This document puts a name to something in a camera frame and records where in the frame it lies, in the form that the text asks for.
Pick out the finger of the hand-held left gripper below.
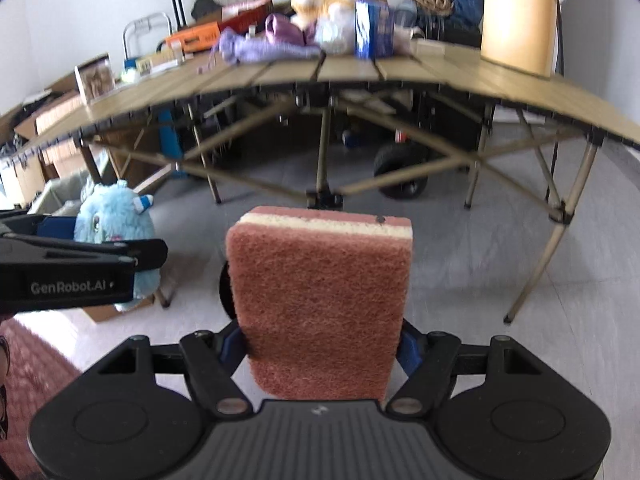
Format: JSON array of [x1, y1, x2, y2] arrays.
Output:
[[0, 212, 77, 242], [0, 236, 169, 273]]

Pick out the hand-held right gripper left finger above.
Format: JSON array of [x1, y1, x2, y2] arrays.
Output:
[[82, 322, 256, 418]]

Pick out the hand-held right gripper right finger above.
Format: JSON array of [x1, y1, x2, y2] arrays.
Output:
[[385, 320, 557, 418]]

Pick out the blue furry monster plush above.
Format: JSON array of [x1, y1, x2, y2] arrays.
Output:
[[74, 180, 162, 312]]

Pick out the pink scouring sponge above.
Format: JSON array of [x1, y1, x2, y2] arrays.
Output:
[[225, 205, 415, 402]]

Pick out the orange and white plush toy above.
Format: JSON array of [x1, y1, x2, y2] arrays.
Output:
[[290, 0, 358, 31]]

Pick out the brown cardboard boxes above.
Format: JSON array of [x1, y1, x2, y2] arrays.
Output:
[[0, 72, 101, 201]]

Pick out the red patterned rug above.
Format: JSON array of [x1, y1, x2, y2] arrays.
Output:
[[0, 317, 84, 480]]

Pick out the clear snack container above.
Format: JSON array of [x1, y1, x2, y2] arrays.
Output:
[[75, 54, 117, 104]]

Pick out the black cart wheel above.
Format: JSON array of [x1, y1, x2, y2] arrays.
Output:
[[374, 142, 430, 200]]

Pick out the tan packet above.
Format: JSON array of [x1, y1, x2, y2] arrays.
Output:
[[135, 52, 179, 74]]

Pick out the tan slatted folding table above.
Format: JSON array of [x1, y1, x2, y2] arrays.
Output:
[[0, 52, 640, 324]]

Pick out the orange cardboard box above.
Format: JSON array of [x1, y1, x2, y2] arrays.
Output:
[[165, 7, 275, 54]]

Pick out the lavender fuzzy scrunchie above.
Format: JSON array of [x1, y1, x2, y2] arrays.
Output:
[[210, 29, 321, 65]]

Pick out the purple fluffy scrunchie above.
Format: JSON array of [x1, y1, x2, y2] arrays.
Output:
[[264, 13, 318, 47]]

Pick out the white flat box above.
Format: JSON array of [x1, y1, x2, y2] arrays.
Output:
[[221, 0, 271, 17]]

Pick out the blue and white carton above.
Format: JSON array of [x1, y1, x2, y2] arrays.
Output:
[[355, 0, 399, 59]]

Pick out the black luggage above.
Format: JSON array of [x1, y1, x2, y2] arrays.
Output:
[[419, 10, 484, 47]]

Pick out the grey bottle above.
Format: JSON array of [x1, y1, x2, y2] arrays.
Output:
[[395, 0, 419, 29]]

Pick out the cream thermos jug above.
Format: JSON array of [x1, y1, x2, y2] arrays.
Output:
[[480, 0, 565, 77]]

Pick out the chrome tube frame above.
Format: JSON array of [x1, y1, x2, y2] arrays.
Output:
[[122, 12, 174, 59]]

